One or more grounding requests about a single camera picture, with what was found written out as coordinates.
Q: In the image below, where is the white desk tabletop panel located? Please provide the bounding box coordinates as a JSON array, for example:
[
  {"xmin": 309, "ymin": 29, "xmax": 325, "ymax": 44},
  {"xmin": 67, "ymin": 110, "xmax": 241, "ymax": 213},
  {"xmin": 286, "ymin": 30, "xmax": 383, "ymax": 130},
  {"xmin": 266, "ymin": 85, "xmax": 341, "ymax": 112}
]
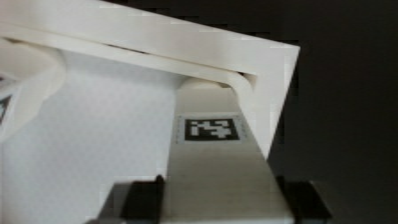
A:
[{"xmin": 0, "ymin": 21, "xmax": 273, "ymax": 224}]

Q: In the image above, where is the white desk leg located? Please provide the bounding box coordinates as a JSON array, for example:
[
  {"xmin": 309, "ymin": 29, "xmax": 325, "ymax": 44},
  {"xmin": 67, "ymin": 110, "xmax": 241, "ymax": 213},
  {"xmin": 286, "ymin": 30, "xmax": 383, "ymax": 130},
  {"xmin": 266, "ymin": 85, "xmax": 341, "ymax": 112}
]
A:
[
  {"xmin": 0, "ymin": 38, "xmax": 65, "ymax": 142},
  {"xmin": 161, "ymin": 79, "xmax": 295, "ymax": 224}
]

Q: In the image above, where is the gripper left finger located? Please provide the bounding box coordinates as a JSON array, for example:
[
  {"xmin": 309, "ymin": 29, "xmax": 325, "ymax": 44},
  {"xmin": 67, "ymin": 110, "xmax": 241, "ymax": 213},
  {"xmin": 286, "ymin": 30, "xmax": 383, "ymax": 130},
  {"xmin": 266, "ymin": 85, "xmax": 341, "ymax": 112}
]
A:
[{"xmin": 94, "ymin": 176, "xmax": 165, "ymax": 224}]

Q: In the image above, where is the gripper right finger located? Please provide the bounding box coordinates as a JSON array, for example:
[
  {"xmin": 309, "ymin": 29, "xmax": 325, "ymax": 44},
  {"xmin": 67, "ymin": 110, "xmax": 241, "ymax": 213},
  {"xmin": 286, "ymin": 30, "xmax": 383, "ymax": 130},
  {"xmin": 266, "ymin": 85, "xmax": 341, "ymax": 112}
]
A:
[{"xmin": 277, "ymin": 176, "xmax": 332, "ymax": 224}]

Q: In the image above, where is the white U-shaped obstacle fence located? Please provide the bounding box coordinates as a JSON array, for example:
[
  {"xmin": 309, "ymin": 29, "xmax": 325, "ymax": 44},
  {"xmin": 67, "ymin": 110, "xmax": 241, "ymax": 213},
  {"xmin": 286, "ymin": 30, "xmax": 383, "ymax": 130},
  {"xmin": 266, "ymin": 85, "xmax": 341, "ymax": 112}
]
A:
[{"xmin": 0, "ymin": 0, "xmax": 300, "ymax": 150}]

